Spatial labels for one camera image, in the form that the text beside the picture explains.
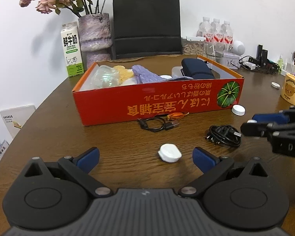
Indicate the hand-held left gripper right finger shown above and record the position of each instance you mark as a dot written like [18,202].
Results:
[204,159]

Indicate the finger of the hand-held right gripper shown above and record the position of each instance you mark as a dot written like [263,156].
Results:
[270,117]
[254,127]

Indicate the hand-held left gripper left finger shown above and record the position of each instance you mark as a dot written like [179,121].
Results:
[88,158]

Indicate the ribbed white bottle cap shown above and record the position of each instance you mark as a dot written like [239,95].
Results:
[238,110]

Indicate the white round puck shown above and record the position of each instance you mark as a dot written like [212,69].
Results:
[169,153]

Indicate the dried orange flower bud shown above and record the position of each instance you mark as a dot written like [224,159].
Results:
[175,115]

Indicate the red cardboard box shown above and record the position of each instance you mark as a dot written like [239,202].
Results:
[150,103]

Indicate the navy zip case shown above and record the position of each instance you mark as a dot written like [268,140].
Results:
[196,68]

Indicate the clear plastic bag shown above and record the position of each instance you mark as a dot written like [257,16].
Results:
[104,77]

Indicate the yellow white plush sheep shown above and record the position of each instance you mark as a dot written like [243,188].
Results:
[124,75]

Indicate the white jar lid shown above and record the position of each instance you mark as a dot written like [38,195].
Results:
[166,76]

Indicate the translucent white plastic jar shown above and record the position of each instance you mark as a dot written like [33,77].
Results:
[176,70]

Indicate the purple cloth pouch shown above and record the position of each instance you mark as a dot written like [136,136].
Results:
[147,75]

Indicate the wooden desktop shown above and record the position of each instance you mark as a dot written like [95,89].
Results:
[113,142]

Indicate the small white disc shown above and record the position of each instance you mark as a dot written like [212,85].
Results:
[275,84]

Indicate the yellow bear mug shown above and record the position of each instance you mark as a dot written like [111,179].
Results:
[292,88]

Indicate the small green spray bottle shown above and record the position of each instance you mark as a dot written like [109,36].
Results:
[280,62]

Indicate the white round speaker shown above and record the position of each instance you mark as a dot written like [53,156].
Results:
[238,48]

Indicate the clear drinking glass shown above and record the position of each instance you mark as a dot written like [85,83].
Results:
[215,51]

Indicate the clear water bottle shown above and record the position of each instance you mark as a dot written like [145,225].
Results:
[205,30]
[216,33]
[228,34]

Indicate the clear container of seeds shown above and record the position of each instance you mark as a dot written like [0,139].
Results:
[193,46]

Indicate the white green milk carton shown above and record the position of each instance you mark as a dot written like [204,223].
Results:
[72,51]

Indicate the purple ceramic vase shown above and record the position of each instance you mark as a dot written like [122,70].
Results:
[95,39]

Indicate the black paper bag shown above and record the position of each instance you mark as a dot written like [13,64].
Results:
[147,22]

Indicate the white wall panel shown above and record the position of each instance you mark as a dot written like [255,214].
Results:
[17,120]

